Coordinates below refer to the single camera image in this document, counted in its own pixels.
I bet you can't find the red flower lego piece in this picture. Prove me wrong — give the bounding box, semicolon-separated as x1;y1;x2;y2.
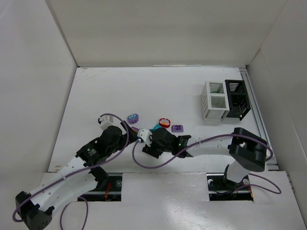
159;118;171;128

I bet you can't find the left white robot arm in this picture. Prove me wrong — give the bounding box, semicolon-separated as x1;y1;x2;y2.
15;121;137;230

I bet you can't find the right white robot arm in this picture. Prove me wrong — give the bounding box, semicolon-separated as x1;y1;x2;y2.
137;127;268;183

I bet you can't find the purple orange flat lego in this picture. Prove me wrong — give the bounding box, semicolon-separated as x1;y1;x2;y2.
131;127;139;132

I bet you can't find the small teal lego brick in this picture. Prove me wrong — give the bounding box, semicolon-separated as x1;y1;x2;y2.
150;124;161;131

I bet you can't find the purple round lego piece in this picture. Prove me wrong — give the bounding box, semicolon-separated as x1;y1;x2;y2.
127;114;139;124

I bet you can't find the purple square lego brick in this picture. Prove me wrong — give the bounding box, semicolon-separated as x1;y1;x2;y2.
171;125;184;133

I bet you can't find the white slatted container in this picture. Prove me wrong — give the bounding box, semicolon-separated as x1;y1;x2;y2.
201;81;229;119

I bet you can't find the black slatted container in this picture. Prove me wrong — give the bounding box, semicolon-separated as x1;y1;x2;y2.
225;80;251;121

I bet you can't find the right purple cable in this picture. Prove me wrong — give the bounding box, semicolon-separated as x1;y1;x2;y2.
131;133;282;195

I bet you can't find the purple cable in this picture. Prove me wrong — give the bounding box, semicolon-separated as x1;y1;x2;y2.
131;133;282;195
12;114;131;230

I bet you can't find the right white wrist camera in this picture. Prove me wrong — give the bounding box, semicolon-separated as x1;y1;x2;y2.
137;129;152;147

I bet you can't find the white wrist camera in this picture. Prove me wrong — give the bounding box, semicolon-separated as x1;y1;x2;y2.
97;115;113;131
137;129;152;147

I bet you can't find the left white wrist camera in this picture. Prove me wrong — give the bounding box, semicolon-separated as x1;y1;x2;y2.
97;115;113;131

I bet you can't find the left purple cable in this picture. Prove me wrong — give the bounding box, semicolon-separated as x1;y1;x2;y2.
12;114;131;230

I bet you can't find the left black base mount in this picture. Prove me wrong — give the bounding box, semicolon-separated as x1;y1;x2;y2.
81;172;123;202

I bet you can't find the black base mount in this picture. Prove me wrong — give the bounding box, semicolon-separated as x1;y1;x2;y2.
81;172;123;202
206;173;254;201

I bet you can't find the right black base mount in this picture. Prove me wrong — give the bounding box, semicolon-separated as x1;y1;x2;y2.
206;173;254;201

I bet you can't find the aluminium rail right edge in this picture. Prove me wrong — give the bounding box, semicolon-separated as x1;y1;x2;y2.
239;67;271;146

